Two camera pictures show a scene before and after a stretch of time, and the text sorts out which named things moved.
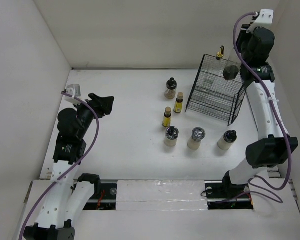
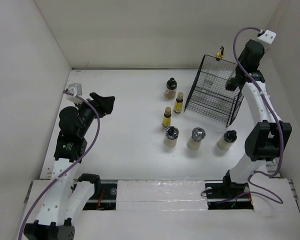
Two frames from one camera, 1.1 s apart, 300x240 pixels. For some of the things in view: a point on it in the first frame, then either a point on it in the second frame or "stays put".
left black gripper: (101, 106) stays put
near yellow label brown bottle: (167, 118) stays put
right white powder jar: (227, 140) stays put
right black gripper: (243, 34) -> (240, 55)
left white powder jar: (171, 133) stays put
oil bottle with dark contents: (232, 71) -> (232, 84)
